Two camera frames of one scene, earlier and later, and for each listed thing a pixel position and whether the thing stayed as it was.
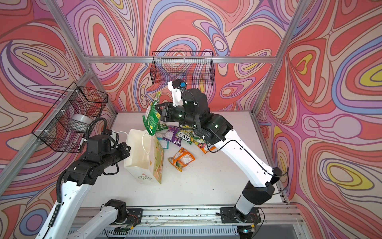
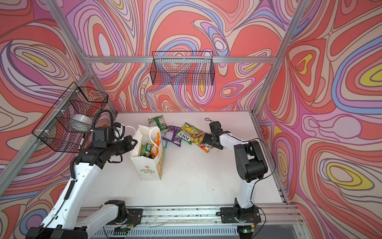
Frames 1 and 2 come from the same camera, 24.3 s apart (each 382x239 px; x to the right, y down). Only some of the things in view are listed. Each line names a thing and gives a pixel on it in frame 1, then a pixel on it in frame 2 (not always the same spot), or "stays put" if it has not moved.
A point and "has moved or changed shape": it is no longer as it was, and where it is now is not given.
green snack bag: [153, 115] -> [145, 150]
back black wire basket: [195, 67] stays put
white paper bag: [145, 161] has moved or changed shape
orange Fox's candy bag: [206, 147] stays put
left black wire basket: [67, 124] stays put
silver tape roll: [82, 118] stays put
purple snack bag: [170, 135] stays put
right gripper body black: [173, 114] -> [216, 144]
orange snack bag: [181, 159] -> [155, 147]
